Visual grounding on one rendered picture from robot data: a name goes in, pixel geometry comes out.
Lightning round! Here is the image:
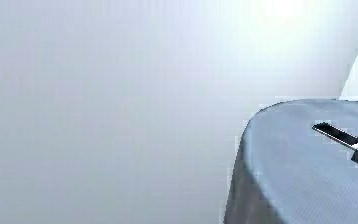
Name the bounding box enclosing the grey blue sofa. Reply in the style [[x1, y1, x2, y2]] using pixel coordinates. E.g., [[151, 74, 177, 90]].
[[222, 98, 358, 224]]

